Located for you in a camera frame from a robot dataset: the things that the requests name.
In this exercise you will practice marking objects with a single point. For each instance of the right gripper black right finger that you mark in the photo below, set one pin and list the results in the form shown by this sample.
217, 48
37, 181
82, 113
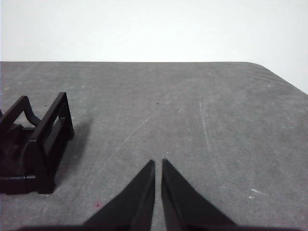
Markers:
183, 204

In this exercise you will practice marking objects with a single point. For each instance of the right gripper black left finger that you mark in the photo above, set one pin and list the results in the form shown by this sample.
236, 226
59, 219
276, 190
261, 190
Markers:
134, 204

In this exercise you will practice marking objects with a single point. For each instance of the black plastic dish rack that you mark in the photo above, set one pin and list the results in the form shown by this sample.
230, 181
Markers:
36, 156

